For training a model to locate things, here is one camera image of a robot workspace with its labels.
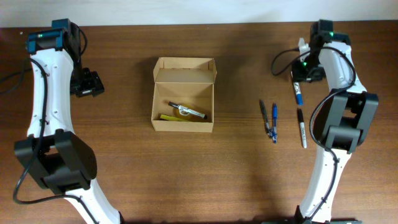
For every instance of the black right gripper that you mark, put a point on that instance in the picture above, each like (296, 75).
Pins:
(308, 74)

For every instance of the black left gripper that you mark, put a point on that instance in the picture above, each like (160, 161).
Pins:
(90, 88)

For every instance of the blue capped whiteboard marker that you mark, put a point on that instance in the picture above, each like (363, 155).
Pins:
(298, 93)

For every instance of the blue ballpoint pen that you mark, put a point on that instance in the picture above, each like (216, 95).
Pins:
(274, 123)

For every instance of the black ballpoint pen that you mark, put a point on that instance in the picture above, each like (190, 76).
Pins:
(266, 121)

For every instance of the yellow highlighter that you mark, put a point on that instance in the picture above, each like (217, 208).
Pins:
(171, 118)

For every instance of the yellow tape roll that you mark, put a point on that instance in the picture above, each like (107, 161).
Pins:
(189, 117)

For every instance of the brown cardboard box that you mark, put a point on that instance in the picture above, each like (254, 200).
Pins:
(184, 81)

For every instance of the black capped whiteboard marker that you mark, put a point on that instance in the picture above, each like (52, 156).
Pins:
(184, 111)

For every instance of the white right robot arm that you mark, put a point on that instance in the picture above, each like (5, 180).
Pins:
(340, 123)

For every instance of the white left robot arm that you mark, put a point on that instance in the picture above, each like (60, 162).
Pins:
(57, 163)

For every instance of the black permanent marker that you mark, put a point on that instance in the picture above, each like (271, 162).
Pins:
(302, 128)

